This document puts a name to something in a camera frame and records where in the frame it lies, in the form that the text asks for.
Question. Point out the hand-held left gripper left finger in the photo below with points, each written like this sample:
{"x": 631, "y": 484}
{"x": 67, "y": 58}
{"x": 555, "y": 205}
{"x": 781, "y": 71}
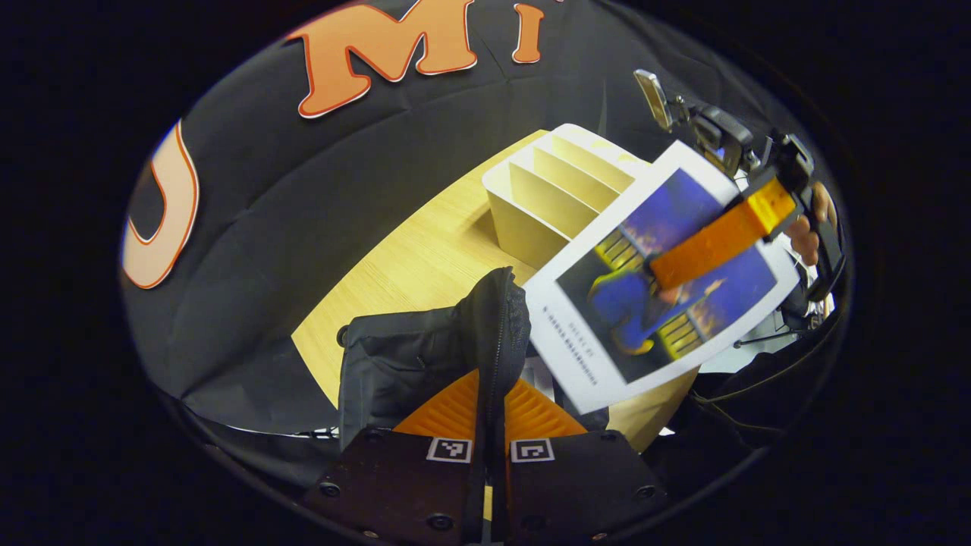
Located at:
{"x": 394, "y": 485}

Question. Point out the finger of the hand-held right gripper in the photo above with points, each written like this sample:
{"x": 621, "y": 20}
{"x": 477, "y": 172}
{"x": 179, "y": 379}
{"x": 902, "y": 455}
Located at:
{"x": 713, "y": 243}

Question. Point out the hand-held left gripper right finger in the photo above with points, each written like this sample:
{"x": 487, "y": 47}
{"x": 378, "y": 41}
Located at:
{"x": 576, "y": 485}

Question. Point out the black schoolbag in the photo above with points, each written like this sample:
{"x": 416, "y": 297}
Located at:
{"x": 410, "y": 356}

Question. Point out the white book with blue picture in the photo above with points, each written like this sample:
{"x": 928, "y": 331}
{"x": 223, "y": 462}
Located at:
{"x": 592, "y": 334}

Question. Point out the white bookshelf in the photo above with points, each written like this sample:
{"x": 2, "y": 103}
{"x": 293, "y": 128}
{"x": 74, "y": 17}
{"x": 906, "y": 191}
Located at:
{"x": 531, "y": 220}

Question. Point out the black table grommet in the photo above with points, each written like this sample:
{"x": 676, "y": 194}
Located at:
{"x": 343, "y": 335}

